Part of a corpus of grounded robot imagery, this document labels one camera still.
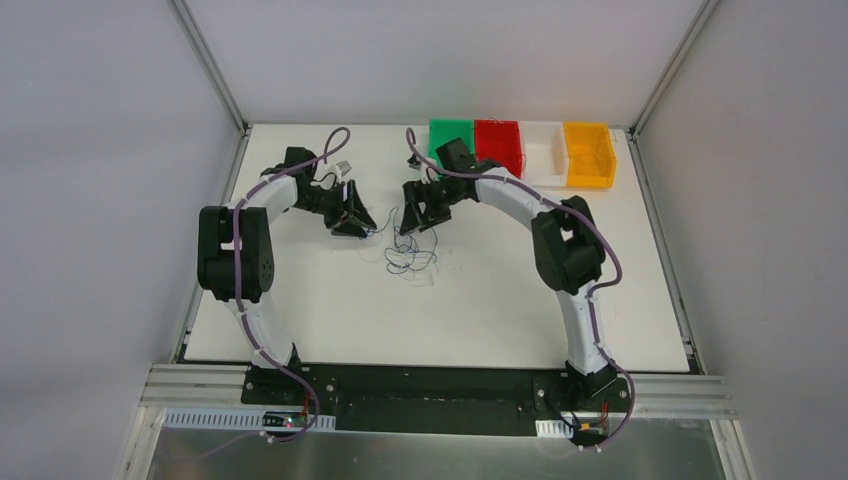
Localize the green plastic bin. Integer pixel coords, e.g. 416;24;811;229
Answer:
427;119;475;167

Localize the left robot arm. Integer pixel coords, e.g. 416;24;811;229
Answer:
197;147;377;405

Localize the right white cable duct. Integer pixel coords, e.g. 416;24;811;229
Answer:
535;420;574;439

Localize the aluminium front frame rail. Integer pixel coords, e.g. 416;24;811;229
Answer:
140;364;738;420

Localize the white plastic bin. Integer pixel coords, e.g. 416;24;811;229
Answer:
519;121;569;189

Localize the left white cable duct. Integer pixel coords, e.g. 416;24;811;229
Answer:
162;408;313;433

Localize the yellow plastic bin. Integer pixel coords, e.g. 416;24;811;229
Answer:
563;122;617;189

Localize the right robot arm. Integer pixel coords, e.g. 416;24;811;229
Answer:
400;131;618;410

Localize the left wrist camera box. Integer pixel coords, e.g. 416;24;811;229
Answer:
328;160;352;182

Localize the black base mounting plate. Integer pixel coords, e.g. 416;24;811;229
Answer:
241;363;633;437

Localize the white cable duct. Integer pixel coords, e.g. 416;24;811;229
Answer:
535;420;574;439
162;408;313;433

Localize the red plastic bin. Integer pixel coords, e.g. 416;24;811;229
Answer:
473;119;524;178

